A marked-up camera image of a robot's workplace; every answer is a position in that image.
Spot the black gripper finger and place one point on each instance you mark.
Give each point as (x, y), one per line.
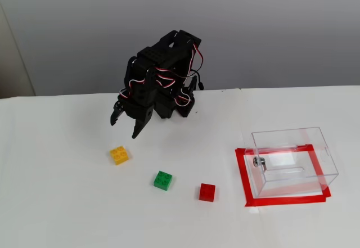
(118, 108)
(142, 124)

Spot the green lego brick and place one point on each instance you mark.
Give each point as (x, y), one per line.
(163, 181)

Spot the red tape frame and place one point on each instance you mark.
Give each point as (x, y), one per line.
(243, 175)

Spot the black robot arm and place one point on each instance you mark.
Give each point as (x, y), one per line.
(166, 62)

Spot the yellow lego brick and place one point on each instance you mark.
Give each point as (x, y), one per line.
(120, 155)

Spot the transparent acrylic box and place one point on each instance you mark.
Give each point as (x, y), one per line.
(323, 158)

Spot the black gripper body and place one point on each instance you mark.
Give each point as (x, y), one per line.
(138, 113)

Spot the red lego brick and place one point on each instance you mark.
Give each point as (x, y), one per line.
(207, 192)

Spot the silver cam lock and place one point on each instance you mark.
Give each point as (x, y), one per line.
(258, 162)

